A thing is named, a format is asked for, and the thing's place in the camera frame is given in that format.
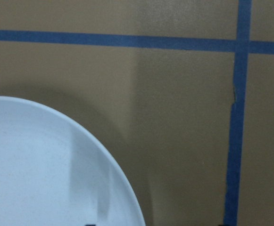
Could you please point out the blue plate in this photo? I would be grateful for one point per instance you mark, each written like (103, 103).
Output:
(54, 172)

